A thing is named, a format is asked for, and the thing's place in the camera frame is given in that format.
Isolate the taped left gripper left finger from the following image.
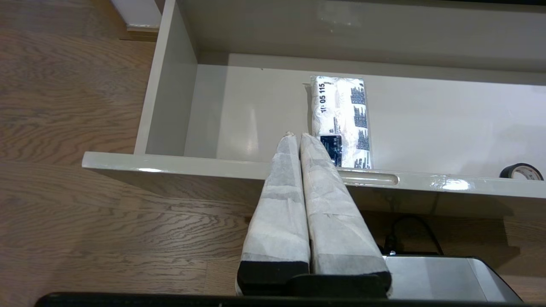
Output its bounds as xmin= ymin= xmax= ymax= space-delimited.
xmin=237 ymin=132 xmax=311 ymax=295

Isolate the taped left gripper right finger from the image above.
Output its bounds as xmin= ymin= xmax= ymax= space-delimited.
xmin=300 ymin=133 xmax=392 ymax=295

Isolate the glossy white cabinet drawer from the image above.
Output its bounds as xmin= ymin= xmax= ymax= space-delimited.
xmin=82 ymin=0 xmax=546 ymax=218

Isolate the grey black robot base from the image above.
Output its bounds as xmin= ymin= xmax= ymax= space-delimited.
xmin=382 ymin=255 xmax=523 ymax=303

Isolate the white tissue packet blue print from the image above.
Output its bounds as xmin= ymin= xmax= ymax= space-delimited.
xmin=311 ymin=76 xmax=372 ymax=169

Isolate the black tape roll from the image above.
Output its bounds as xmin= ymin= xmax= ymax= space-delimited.
xmin=499 ymin=163 xmax=544 ymax=181

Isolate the black floor cable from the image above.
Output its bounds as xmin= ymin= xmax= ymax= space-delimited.
xmin=384 ymin=215 xmax=444 ymax=256

